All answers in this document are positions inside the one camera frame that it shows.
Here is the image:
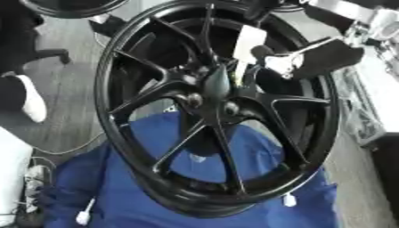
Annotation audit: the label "person's leg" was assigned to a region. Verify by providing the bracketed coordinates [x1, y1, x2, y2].
[0, 75, 29, 113]

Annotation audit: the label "white pin with flat head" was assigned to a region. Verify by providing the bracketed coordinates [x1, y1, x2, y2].
[75, 197, 99, 227]
[281, 191, 299, 208]

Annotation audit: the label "grey floor cable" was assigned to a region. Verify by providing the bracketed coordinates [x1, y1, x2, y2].
[29, 132, 108, 157]

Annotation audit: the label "clear plastic bag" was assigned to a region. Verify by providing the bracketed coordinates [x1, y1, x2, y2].
[331, 67, 388, 147]

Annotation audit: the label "black spoked wheel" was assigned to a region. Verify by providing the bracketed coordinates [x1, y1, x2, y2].
[94, 0, 343, 219]

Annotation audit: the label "person's white shoe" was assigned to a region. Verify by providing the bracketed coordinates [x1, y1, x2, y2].
[13, 74, 50, 124]

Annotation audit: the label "black round wheel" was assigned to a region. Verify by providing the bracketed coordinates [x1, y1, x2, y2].
[19, 0, 131, 20]
[269, 0, 309, 13]

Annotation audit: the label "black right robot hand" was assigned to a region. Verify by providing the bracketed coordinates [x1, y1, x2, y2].
[249, 37, 367, 97]

